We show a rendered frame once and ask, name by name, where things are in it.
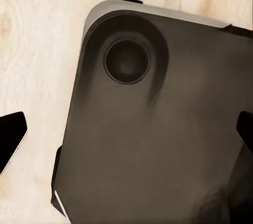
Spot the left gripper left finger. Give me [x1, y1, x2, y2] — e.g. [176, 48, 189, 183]
[0, 111, 27, 175]

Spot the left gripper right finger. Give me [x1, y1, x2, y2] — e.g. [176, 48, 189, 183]
[236, 111, 253, 154]

